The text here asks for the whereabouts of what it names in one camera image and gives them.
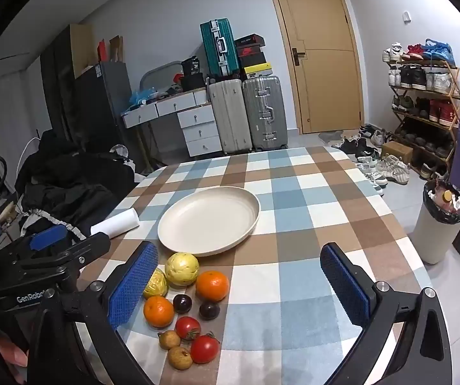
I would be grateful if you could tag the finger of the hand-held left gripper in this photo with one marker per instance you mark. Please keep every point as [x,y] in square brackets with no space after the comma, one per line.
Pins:
[87,246]
[47,236]

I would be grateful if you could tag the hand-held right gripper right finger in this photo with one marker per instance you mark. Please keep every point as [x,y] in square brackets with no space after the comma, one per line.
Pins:
[344,284]

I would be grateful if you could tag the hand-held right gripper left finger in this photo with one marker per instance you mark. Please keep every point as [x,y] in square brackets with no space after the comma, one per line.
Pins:
[131,288]

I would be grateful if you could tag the small yellow-green guava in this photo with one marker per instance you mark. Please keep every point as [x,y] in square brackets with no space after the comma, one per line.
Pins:
[157,286]

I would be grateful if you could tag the orange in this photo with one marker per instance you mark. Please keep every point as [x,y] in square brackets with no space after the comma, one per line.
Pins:
[158,311]
[212,286]

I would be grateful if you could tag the dark purple plum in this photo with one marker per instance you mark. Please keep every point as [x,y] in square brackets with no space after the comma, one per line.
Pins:
[209,310]
[182,304]

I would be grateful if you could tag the large yellow guava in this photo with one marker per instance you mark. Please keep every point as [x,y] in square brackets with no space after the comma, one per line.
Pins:
[181,268]

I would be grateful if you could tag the small brown fruit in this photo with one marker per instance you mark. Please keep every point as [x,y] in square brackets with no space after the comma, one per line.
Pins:
[180,357]
[169,339]

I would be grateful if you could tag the red tomato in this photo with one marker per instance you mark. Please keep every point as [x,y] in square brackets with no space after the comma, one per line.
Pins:
[204,349]
[187,327]

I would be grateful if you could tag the cream round plate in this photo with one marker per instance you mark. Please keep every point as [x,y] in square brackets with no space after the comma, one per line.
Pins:
[209,220]

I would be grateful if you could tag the white paper roll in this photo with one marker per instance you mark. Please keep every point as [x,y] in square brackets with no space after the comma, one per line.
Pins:
[115,222]

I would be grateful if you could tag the pile of black clothes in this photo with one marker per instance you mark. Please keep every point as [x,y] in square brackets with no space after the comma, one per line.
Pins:
[69,184]

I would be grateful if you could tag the checked tablecloth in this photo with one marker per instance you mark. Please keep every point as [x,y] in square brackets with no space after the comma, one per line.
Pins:
[294,228]

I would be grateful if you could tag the white trash bin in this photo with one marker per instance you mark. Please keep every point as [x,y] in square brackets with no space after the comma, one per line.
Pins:
[436,232]

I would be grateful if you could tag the pile of shoes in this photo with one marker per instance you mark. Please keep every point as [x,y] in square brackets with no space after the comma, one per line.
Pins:
[374,160]

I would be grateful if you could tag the cardboard box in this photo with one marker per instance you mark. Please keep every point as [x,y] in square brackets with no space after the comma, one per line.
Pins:
[397,152]

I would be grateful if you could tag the black cabinet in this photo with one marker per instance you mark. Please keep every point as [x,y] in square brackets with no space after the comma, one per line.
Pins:
[93,100]

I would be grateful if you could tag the grey doormat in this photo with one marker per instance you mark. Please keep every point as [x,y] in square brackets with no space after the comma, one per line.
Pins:
[331,136]

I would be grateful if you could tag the blue plastic bag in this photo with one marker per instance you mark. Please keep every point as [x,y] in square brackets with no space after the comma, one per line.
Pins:
[141,97]

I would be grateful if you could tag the white desk with drawers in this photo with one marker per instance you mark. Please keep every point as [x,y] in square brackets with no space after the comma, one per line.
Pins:
[193,122]

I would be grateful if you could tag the grey rounded board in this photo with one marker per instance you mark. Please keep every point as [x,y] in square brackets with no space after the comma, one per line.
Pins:
[161,73]

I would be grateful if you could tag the dark grey suitcase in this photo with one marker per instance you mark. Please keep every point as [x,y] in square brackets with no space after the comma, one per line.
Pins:
[265,112]

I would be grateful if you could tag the brown cardboard sheet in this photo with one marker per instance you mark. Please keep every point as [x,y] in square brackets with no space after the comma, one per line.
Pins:
[82,48]

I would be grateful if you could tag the light grey suitcase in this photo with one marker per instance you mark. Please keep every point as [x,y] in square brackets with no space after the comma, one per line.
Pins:
[230,116]

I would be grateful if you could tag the red paper bag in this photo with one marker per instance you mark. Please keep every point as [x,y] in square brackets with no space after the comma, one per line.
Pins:
[103,51]

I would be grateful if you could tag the wooden shoe rack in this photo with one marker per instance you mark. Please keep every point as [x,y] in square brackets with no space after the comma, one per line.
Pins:
[426,104]

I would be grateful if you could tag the brown paper bag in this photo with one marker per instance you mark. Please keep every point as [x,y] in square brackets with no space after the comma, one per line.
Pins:
[116,49]

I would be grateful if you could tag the black bag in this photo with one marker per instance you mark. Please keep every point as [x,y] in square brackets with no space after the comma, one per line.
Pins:
[193,73]

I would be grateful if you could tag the wooden door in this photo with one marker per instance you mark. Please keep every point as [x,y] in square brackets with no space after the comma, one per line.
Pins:
[318,56]

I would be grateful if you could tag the yellow and black shoe box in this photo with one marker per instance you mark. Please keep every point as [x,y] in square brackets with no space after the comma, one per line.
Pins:
[256,71]

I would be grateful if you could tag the teal suitcase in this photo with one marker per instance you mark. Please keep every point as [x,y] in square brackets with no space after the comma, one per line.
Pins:
[218,48]

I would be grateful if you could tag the black and red shoe box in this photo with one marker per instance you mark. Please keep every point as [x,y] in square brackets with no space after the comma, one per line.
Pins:
[250,44]

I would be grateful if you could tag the white wall switch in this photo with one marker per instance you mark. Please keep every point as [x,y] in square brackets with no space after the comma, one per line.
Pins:
[407,15]

